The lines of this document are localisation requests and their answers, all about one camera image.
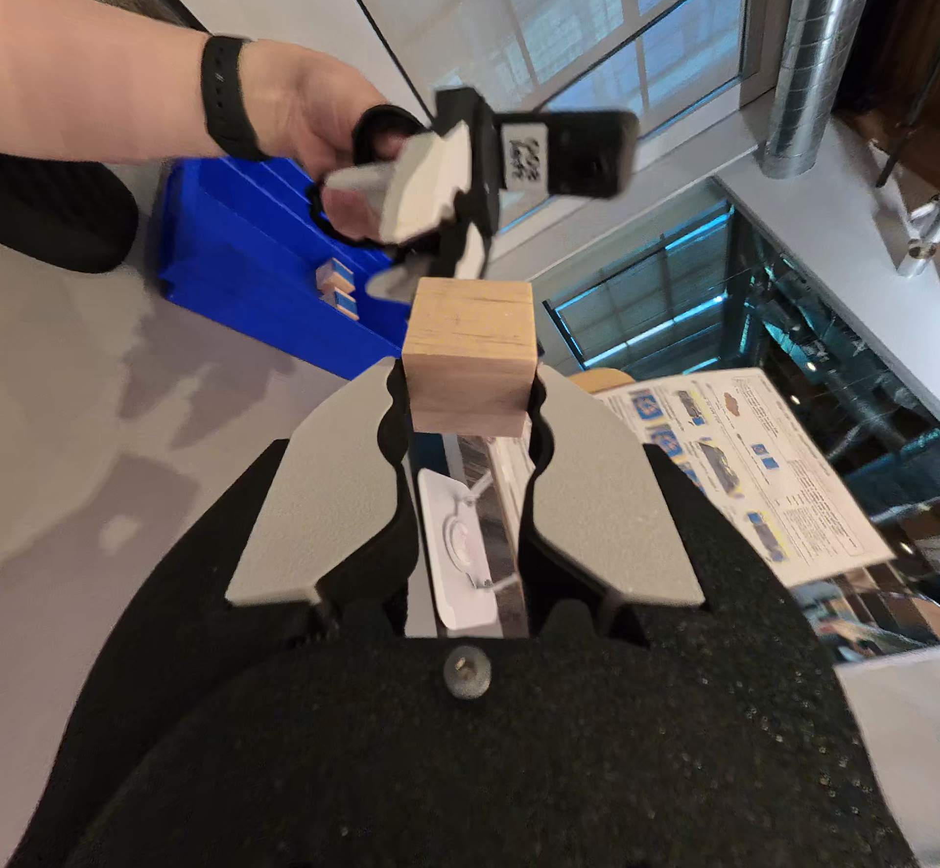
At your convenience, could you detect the black textured pad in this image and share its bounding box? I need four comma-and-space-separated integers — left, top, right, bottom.
0, 154, 141, 275

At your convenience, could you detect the large window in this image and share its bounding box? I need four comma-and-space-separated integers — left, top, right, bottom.
319, 0, 781, 149

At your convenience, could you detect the white flat device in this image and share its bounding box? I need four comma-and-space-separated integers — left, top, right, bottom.
416, 468, 502, 631

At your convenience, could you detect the printed instruction sheet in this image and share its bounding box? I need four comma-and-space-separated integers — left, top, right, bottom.
593, 366, 897, 589

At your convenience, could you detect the person's left forearm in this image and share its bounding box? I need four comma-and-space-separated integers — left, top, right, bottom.
0, 0, 215, 165

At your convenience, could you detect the metal fitting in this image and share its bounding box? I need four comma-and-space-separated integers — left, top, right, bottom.
894, 194, 940, 279

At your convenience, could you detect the silver ventilation duct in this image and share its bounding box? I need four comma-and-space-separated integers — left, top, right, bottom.
759, 0, 894, 181

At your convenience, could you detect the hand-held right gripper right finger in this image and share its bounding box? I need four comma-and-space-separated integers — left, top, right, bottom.
517, 363, 707, 623

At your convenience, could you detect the person's left hand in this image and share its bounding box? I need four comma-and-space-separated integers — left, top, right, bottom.
241, 40, 412, 241

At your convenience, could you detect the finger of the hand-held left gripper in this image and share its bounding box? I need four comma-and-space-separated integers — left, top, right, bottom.
365, 262, 417, 298
454, 225, 492, 280

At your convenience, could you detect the blue plastic bin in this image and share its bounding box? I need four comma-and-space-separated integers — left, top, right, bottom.
158, 156, 414, 381

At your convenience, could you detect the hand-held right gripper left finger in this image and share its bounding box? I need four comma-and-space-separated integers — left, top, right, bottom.
224, 356, 421, 628

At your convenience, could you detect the black wristband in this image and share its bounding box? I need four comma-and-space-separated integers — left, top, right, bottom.
199, 34, 270, 163

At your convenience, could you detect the round wooden object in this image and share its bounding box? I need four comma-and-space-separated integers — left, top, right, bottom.
569, 367, 637, 396

